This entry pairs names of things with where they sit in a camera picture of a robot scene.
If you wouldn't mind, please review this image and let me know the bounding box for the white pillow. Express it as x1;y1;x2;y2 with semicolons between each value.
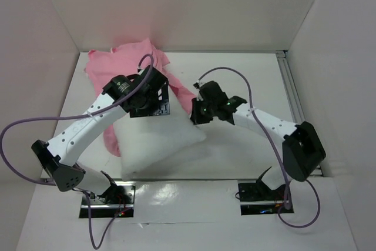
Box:
113;89;206;180

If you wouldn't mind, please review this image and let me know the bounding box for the aluminium frame rail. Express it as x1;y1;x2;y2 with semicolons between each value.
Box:
276;51;326;181

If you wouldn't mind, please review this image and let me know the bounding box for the pink satin pillowcase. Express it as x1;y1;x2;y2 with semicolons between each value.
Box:
83;37;195;158

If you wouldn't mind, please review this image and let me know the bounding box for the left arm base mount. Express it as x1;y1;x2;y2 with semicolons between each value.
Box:
79;180;136;219

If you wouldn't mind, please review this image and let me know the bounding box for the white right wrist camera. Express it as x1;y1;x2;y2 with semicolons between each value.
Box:
193;81;204;101

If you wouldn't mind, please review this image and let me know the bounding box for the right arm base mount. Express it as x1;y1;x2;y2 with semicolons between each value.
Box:
235;182;294;216

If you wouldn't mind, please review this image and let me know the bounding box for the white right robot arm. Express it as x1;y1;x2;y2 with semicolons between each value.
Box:
190;81;326;199

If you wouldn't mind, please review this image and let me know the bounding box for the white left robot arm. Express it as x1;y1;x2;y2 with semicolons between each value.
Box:
31;67;170;203

